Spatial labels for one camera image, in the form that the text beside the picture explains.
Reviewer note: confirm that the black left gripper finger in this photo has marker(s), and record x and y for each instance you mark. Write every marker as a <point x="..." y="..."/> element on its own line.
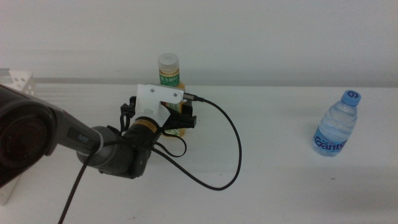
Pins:
<point x="127" y="110"/>
<point x="186" y="110"/>

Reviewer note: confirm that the yellow tea bottle white cap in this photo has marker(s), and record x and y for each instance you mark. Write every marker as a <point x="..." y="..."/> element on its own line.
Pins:
<point x="168" y="70"/>

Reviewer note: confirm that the clear water bottle blue cap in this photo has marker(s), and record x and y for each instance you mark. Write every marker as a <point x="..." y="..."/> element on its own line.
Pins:
<point x="335" y="130"/>

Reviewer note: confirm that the white perforated plastic basket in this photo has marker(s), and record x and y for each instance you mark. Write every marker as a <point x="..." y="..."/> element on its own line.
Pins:
<point x="21" y="77"/>

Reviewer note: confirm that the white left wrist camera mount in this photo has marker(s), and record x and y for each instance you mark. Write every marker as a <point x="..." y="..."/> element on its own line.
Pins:
<point x="152" y="99"/>

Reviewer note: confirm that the grey metal rail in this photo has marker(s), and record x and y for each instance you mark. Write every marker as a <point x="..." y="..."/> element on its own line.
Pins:
<point x="3" y="73"/>

